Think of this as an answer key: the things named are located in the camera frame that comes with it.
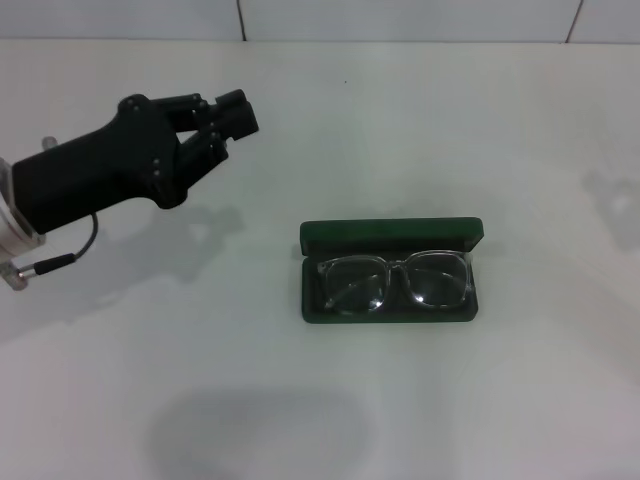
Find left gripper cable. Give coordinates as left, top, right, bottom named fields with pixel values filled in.
left=0, top=212, right=99, bottom=291

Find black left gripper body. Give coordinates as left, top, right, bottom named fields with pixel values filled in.
left=10, top=93, right=190, bottom=236

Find green glasses case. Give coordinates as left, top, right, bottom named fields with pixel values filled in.
left=298, top=216, right=486, bottom=326

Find clear white glasses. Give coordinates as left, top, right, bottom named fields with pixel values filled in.
left=315, top=248, right=475, bottom=315

